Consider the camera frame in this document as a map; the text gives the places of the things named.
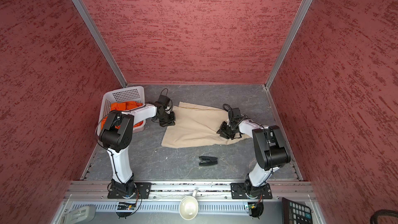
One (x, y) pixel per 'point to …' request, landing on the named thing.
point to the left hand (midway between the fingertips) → (175, 125)
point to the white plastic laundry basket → (132, 94)
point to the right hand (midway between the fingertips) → (217, 135)
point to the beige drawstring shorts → (196, 125)
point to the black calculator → (294, 212)
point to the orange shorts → (123, 106)
